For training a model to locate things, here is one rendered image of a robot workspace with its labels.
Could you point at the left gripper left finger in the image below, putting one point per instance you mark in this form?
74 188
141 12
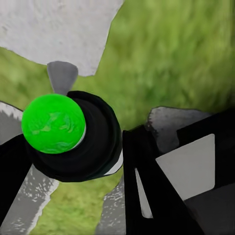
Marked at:
14 165

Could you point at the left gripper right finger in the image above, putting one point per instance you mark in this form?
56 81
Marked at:
170 214

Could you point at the insectifuge atomizer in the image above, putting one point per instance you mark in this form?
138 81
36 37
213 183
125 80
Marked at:
72 136

